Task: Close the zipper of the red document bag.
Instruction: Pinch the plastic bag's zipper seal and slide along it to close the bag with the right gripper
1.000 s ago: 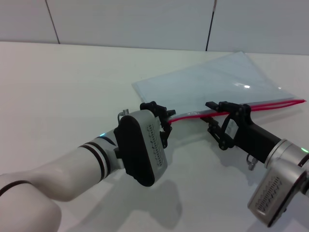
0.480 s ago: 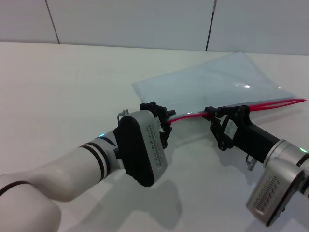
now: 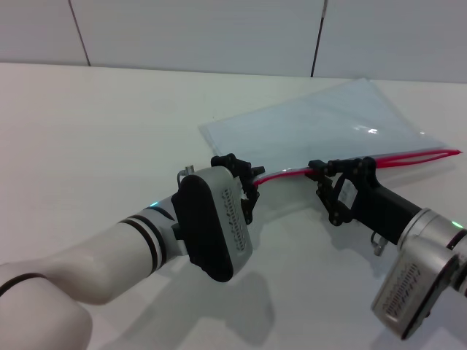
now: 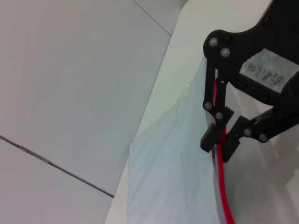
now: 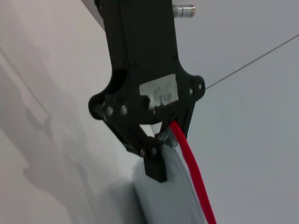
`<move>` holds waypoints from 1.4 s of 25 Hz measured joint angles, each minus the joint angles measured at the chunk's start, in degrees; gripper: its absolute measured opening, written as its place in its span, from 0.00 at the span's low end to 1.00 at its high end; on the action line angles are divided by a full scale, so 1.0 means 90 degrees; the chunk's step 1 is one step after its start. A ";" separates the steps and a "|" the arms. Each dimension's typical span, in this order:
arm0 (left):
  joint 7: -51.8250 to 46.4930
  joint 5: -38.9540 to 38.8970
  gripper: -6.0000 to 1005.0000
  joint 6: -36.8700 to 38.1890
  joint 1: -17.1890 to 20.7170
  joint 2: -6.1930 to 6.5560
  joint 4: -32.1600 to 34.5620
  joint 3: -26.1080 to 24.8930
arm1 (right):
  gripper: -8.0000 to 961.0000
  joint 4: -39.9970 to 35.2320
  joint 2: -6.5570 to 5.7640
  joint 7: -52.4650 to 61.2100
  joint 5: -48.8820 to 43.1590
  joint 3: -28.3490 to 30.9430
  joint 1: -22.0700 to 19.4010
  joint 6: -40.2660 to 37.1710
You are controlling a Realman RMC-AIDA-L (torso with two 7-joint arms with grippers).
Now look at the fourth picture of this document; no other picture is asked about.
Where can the white handwritten tape label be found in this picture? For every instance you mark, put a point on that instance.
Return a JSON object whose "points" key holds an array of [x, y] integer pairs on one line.
{"points": [[264, 70]]}

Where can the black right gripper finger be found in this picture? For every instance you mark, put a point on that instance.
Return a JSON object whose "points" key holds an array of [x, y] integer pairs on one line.
{"points": [[247, 132]]}

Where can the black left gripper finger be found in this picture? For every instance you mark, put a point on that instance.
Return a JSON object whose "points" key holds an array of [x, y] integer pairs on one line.
{"points": [[219, 115]]}

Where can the light blue cloth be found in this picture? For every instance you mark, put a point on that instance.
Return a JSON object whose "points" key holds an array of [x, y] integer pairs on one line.
{"points": [[168, 163]]}

